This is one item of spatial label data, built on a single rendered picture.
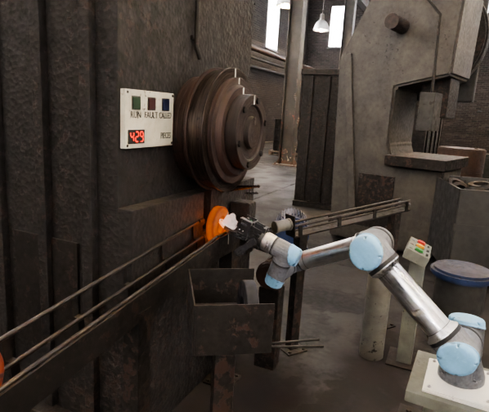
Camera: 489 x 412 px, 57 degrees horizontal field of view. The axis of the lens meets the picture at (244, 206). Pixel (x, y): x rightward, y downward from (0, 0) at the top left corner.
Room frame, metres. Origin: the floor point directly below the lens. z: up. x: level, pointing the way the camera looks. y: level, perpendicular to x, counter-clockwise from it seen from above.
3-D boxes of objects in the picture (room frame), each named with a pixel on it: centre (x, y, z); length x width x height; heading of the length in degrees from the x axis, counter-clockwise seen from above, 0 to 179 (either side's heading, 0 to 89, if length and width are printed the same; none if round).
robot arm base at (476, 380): (1.44, -0.79, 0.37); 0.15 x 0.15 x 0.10
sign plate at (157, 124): (1.51, 0.33, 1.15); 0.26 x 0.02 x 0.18; 156
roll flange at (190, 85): (1.81, 0.17, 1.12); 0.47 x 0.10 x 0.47; 156
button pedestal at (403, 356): (2.10, -0.86, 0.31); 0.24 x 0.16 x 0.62; 156
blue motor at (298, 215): (4.00, -0.44, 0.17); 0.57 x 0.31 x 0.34; 176
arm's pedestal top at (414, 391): (1.44, -0.80, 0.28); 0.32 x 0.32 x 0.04; 63
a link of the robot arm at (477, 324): (1.43, -0.78, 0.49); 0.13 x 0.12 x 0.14; 148
